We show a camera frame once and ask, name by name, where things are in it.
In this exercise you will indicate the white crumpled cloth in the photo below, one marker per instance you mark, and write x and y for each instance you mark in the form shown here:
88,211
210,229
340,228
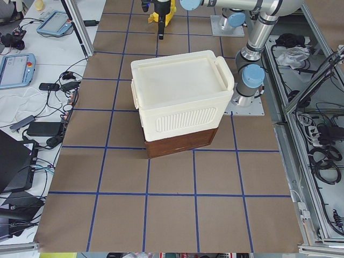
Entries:
293,57

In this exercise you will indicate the white power strip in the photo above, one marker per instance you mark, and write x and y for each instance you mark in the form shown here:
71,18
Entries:
313,135

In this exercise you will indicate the black power adapter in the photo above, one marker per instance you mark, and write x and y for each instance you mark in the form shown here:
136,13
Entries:
43,129

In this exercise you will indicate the blue teach pendant upper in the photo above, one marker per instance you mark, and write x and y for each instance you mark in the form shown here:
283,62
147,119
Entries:
57,24

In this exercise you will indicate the small yellow figurine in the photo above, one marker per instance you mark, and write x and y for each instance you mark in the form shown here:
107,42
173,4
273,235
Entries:
39,5

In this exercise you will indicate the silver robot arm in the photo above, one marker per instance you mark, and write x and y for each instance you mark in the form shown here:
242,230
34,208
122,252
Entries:
252,75

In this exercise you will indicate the aluminium rack frame right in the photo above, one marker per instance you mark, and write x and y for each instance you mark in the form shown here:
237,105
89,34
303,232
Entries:
309,105

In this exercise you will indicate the brown wooden drawer unit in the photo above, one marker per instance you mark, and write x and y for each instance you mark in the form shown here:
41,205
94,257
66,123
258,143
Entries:
179,143

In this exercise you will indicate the black cloth on rack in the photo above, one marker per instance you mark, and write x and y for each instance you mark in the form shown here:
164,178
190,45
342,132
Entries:
290,40

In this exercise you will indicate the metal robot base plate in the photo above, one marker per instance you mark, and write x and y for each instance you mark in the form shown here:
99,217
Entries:
246,106

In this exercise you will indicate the black power brick small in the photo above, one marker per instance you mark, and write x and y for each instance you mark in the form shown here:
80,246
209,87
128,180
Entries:
49,87

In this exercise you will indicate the white plastic storage box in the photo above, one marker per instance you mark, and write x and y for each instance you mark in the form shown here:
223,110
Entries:
181,94

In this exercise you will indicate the silver second robot arm base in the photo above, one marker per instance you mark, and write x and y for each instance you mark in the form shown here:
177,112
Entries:
231,18

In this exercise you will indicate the aluminium frame post left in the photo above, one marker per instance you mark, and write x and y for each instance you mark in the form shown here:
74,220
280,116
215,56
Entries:
74,15

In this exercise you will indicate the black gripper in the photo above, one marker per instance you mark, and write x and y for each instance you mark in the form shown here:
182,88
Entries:
162,9

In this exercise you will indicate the black laptop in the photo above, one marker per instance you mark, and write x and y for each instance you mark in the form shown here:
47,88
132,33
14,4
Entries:
17,159

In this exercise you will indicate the grey usb hub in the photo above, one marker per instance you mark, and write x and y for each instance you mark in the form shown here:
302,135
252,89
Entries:
22,123

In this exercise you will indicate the yellow plush toy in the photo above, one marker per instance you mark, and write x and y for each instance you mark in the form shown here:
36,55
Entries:
154,17

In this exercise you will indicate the brown paper table mat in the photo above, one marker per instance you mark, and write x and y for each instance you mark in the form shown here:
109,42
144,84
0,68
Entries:
218,190

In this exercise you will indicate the blue teach pendant lower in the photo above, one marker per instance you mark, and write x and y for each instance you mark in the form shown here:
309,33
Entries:
17,70

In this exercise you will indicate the blue teach pendant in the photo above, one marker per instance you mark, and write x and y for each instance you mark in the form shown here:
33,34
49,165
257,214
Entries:
17,70
57,24

